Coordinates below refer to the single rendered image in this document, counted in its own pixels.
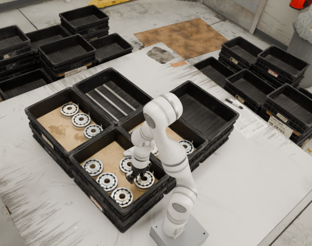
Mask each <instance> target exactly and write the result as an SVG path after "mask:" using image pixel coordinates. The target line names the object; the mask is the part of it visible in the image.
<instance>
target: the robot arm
mask: <svg viewBox="0 0 312 246"><path fill-rule="evenodd" d="M182 111H183V107H182V104H181V102H180V100H179V99H178V97H177V96H176V95H174V94H173V93H170V92H166V93H163V94H161V95H159V96H158V97H156V98H155V99H153V100H152V101H150V102H149V103H147V104H146V105H145V106H144V108H143V114H144V118H145V122H144V123H143V124H142V126H140V127H138V128H136V129H135V130H134V131H133V132H132V136H131V140H132V143H133V145H134V146H133V147H131V148H130V149H128V150H126V151H124V152H123V156H124V157H125V158H129V157H130V158H132V162H131V168H132V169H131V171H130V172H129V173H127V172H126V173H125V177H126V179H127V181H128V182H130V184H133V183H134V179H135V178H136V177H137V176H138V174H140V177H141V178H143V177H144V174H145V173H146V171H149V169H150V167H151V164H152V163H151V162H150V161H149V156H150V152H151V151H152V150H153V148H154V147H155V145H156V146H157V150H158V153H159V156H160V160H161V163H162V166H163V169H164V171H165V172H166V173H167V174H168V175H169V176H171V177H174V178H175V179H176V187H175V189H174V191H173V193H172V196H171V197H170V200H169V203H168V207H167V212H166V215H165V219H164V221H163V225H162V228H163V231H164V233H165V234H166V235H168V236H169V237H173V238H174V239H175V238H177V237H178V236H179V235H180V234H181V233H182V232H183V231H184V229H185V227H186V225H187V223H188V222H187V219H188V217H189V215H190V213H191V211H192V209H193V206H194V204H195V201H196V199H197V195H198V190H197V187H196V185H195V182H194V180H193V177H192V174H191V170H190V167H189V162H188V157H187V153H186V150H185V148H184V147H183V145H181V144H180V143H179V142H177V141H175V140H173V139H171V138H169V137H168V136H167V134H166V127H168V126H169V125H171V124H172V123H173V122H175V121H176V120H177V119H178V118H179V117H180V116H181V115H182Z"/></svg>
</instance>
